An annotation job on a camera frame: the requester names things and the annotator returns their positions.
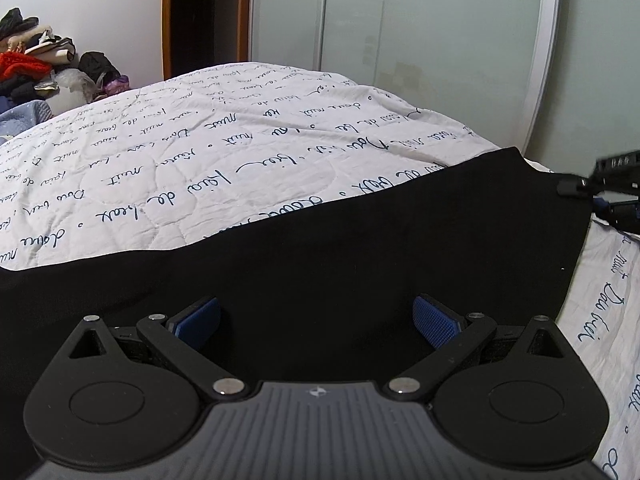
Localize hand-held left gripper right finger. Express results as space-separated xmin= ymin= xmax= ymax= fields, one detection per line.
xmin=385 ymin=296 xmax=568 ymax=401

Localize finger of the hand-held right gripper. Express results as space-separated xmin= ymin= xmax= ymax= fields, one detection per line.
xmin=591 ymin=196 xmax=640 ymax=235
xmin=556 ymin=149 xmax=640 ymax=197

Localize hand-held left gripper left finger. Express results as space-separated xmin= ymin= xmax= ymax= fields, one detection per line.
xmin=70 ymin=296 xmax=250 ymax=401

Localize black pants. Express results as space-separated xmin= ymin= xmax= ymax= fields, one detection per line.
xmin=0 ymin=146 xmax=601 ymax=480

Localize white script-printed quilt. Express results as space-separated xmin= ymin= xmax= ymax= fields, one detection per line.
xmin=0 ymin=61 xmax=640 ymax=480

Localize frosted glass sliding door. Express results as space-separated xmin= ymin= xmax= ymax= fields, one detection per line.
xmin=250 ymin=0 xmax=562 ymax=162

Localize blue quilted blanket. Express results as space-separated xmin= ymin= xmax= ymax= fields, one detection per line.
xmin=0 ymin=99 xmax=54 ymax=143

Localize clear plastic bag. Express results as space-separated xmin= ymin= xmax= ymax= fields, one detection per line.
xmin=50 ymin=69 xmax=95 ymax=103

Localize black garment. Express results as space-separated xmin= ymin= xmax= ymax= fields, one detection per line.
xmin=79 ymin=51 xmax=122 ymax=88

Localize beige clothes pile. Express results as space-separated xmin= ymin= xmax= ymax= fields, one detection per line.
xmin=22 ymin=27 xmax=77 ymax=70

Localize red garment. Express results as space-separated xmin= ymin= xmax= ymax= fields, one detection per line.
xmin=0 ymin=51 xmax=47 ymax=82

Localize wooden door frame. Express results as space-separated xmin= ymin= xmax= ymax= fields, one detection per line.
xmin=161 ymin=0 xmax=253 ymax=82

